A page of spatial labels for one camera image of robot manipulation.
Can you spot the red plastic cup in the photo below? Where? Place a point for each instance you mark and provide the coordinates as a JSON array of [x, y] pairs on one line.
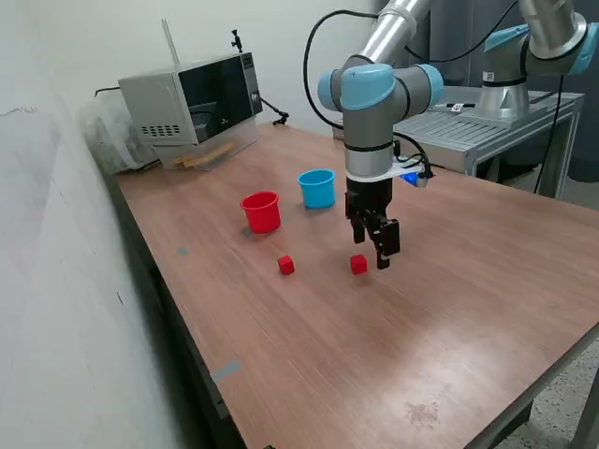
[[262, 217]]

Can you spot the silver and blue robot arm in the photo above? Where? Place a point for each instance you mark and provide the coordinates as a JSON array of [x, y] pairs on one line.
[[369, 135]]

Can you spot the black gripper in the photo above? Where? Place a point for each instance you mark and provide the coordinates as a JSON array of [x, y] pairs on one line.
[[369, 196]]

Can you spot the thin white rod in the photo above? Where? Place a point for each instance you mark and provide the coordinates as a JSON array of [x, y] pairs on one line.
[[170, 42]]

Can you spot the aluminium robot base stand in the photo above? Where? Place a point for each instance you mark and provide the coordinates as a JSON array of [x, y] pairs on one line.
[[449, 135]]

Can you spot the long blue-grey tape strip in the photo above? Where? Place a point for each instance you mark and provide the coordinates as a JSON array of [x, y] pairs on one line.
[[226, 370]]

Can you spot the small blue-grey tape piece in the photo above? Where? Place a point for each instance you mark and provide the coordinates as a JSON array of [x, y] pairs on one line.
[[285, 220], [245, 232], [182, 251]]

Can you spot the blue plastic cup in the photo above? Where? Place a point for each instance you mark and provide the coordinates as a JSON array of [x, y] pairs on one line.
[[318, 194]]

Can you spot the short light wooden piece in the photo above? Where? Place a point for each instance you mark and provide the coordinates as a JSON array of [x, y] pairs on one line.
[[189, 164]]

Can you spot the clear plastic container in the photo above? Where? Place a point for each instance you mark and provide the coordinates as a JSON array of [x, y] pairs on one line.
[[234, 135]]

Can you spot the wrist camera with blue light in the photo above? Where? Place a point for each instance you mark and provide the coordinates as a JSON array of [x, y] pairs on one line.
[[412, 178]]

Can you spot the silver microwave oven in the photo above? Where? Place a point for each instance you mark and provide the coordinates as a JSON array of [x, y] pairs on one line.
[[154, 103]]

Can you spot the long light wooden stick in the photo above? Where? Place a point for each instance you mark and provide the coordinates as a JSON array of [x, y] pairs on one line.
[[206, 154]]

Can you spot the red cube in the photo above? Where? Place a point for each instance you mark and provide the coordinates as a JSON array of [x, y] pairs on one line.
[[358, 264], [285, 265]]

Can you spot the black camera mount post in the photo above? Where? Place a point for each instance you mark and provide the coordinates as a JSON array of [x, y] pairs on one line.
[[238, 41]]

